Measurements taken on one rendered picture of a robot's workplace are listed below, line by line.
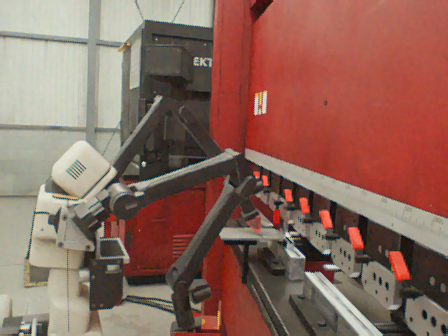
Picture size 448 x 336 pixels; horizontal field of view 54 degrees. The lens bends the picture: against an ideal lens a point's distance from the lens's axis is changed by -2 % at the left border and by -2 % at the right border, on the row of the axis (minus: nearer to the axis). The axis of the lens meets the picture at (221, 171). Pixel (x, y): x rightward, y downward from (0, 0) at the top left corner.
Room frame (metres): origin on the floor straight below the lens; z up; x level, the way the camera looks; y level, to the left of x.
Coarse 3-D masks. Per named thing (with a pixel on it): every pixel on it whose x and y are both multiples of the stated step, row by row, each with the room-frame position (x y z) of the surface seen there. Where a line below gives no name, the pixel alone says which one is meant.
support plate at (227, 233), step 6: (228, 228) 1.95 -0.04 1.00; (234, 228) 1.96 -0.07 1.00; (240, 228) 1.96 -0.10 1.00; (246, 228) 1.97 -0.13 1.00; (264, 228) 1.99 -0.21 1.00; (270, 228) 1.99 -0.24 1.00; (222, 234) 1.84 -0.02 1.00; (228, 234) 1.84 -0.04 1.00; (234, 234) 1.85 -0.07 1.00; (240, 234) 1.85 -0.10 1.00; (246, 234) 1.86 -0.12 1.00; (252, 234) 1.86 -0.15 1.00; (258, 234) 1.87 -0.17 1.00; (264, 240) 1.81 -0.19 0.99; (270, 240) 1.81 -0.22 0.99; (276, 240) 1.81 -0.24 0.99; (282, 240) 1.82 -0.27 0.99
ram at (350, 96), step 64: (320, 0) 1.47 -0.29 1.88; (384, 0) 1.02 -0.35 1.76; (256, 64) 2.52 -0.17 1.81; (320, 64) 1.43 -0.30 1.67; (384, 64) 0.99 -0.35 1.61; (256, 128) 2.42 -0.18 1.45; (320, 128) 1.39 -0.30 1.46; (384, 128) 0.97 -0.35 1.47; (320, 192) 1.35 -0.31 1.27; (384, 192) 0.95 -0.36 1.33
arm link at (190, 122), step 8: (184, 112) 1.67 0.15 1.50; (192, 112) 1.68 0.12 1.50; (184, 120) 1.71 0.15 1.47; (192, 120) 1.68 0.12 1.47; (192, 128) 1.72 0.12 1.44; (200, 128) 1.73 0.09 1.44; (192, 136) 1.75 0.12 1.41; (200, 136) 1.74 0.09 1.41; (208, 136) 1.75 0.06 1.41; (200, 144) 1.75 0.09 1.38; (208, 144) 1.75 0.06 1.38; (216, 144) 1.77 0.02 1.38; (208, 152) 1.76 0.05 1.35; (216, 152) 1.77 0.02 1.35; (224, 176) 1.84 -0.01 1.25
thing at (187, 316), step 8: (176, 312) 1.35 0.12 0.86; (184, 312) 1.35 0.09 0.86; (176, 320) 1.36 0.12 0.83; (184, 320) 1.34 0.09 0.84; (192, 320) 1.36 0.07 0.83; (200, 320) 1.37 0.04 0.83; (176, 328) 1.35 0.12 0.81; (184, 328) 1.34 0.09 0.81; (192, 328) 1.34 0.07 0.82; (200, 328) 1.34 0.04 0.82
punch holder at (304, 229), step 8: (296, 184) 1.60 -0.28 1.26; (296, 192) 1.60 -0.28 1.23; (304, 192) 1.50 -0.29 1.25; (312, 192) 1.46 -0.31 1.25; (296, 200) 1.59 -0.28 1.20; (312, 200) 1.46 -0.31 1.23; (312, 208) 1.46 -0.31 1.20; (296, 216) 1.57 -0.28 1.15; (296, 224) 1.56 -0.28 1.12; (304, 224) 1.47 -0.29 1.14; (304, 232) 1.46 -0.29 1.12
